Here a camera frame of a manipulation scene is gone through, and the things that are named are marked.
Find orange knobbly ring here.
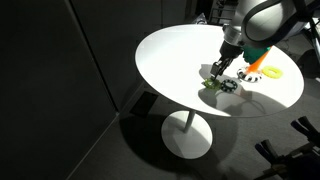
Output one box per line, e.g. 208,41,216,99
261,65,284,80

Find black background cart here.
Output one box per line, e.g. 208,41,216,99
208,0,239,26

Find dark green toothed ring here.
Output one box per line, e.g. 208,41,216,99
220,79,239,94

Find small grey background object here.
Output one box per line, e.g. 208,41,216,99
195,12,208,26

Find black handled clamp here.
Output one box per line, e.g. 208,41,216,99
290,115,320,148
254,139,288,168

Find white round table foot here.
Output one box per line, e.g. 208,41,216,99
160,110,214,160

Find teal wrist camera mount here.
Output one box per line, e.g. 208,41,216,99
241,44,272,65

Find dark metal stand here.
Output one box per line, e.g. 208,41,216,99
263,143,320,180

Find white table pole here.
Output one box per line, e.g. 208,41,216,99
184,109,197,134

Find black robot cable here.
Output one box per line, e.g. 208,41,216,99
308,18,320,64

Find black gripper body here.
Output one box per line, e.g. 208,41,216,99
218,39,244,64

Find small black white striped ring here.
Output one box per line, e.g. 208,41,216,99
220,79,239,93

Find black flat floor plate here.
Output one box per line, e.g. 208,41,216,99
129,91,160,118

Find orange stacking rod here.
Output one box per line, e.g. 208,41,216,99
245,46,273,73

